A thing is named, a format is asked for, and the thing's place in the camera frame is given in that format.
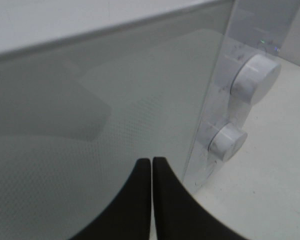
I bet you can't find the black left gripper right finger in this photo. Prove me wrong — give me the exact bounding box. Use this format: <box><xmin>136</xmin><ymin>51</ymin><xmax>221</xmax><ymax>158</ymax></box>
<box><xmin>152</xmin><ymin>157</ymin><xmax>243</xmax><ymax>240</ymax></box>

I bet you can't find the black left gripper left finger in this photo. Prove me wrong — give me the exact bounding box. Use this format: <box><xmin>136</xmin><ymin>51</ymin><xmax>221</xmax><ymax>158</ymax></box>
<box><xmin>72</xmin><ymin>158</ymin><xmax>152</xmax><ymax>240</ymax></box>

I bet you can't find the white timer knob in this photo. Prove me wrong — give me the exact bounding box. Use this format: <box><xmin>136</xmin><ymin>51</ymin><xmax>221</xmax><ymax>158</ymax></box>
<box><xmin>208</xmin><ymin>122</ymin><xmax>248</xmax><ymax>162</ymax></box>

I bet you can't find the white microwave door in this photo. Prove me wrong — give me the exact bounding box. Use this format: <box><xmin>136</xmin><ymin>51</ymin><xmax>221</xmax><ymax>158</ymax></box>
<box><xmin>0</xmin><ymin>0</ymin><xmax>235</xmax><ymax>240</ymax></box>

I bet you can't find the upper white power knob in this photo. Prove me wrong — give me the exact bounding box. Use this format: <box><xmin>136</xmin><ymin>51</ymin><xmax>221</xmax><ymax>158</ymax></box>
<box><xmin>230</xmin><ymin>54</ymin><xmax>282</xmax><ymax>106</ymax></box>

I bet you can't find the white microwave oven body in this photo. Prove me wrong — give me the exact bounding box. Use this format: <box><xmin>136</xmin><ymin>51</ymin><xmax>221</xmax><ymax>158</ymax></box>
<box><xmin>0</xmin><ymin>0</ymin><xmax>300</xmax><ymax>193</ymax></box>

